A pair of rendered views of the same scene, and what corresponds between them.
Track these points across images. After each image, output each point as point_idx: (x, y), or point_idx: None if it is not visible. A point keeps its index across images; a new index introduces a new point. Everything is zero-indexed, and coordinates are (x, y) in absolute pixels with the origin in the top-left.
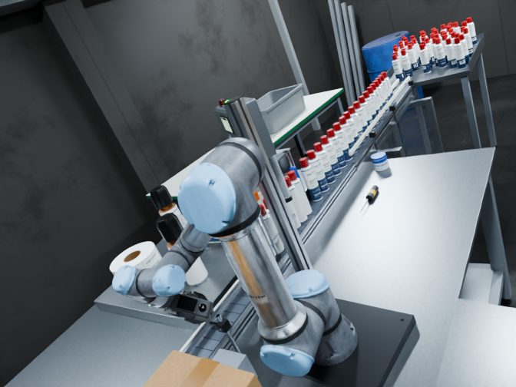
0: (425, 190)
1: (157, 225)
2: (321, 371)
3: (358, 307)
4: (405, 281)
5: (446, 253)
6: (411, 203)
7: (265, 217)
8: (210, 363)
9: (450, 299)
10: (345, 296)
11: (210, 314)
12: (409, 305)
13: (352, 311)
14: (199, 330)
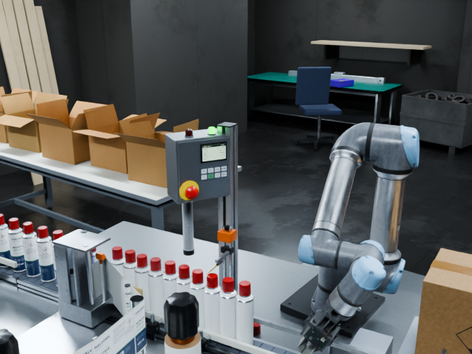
0: (149, 253)
1: (189, 310)
2: (360, 314)
3: (300, 292)
4: (272, 277)
5: (252, 260)
6: (165, 260)
7: (191, 277)
8: (435, 262)
9: (300, 266)
10: (274, 303)
11: (305, 347)
12: (300, 279)
13: (303, 295)
14: (338, 343)
